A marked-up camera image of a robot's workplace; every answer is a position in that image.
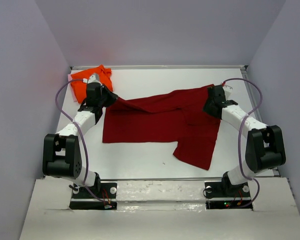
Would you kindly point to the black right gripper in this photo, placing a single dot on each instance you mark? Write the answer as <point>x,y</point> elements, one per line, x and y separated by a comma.
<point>206,108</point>

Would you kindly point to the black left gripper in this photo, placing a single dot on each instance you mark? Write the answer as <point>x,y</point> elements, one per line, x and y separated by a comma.
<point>112,97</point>

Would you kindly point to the dark red t shirt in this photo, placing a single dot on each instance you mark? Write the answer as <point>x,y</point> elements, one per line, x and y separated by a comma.
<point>177,116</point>

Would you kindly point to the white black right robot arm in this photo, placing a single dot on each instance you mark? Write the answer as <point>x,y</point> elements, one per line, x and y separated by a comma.
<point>236,116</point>

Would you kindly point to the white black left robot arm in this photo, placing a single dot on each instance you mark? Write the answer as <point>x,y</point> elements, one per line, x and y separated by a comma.
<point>65,153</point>

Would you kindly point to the orange t shirt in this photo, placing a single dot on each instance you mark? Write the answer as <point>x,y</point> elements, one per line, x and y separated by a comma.
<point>82,78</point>

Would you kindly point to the white front panel board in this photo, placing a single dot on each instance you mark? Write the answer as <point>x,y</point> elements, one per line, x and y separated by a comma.
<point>161,210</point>

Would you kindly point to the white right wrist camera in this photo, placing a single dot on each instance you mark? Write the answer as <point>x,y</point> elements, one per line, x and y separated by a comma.
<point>228,90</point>

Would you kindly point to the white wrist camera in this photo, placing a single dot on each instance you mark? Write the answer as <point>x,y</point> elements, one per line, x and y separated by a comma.
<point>228,90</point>
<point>94,78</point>

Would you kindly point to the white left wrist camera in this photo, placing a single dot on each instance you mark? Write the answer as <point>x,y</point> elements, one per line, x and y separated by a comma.
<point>94,78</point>

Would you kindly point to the right side aluminium rail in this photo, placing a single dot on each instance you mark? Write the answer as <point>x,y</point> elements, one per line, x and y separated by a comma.
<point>260,120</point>

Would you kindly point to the white table edge rail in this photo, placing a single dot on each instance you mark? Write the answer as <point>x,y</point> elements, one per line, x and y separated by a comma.
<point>145,67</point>

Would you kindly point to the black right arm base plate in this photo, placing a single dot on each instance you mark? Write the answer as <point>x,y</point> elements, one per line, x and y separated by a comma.
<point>219,198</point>

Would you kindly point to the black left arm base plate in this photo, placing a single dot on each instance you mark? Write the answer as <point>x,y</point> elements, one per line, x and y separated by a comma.
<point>104,199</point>

